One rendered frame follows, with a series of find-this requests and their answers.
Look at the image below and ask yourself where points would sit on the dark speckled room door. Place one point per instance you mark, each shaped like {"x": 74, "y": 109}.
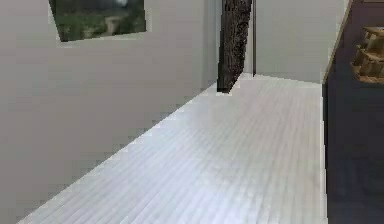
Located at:
{"x": 233, "y": 43}

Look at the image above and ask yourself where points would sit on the green framed wall picture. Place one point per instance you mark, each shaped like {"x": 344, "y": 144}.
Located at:
{"x": 100, "y": 18}

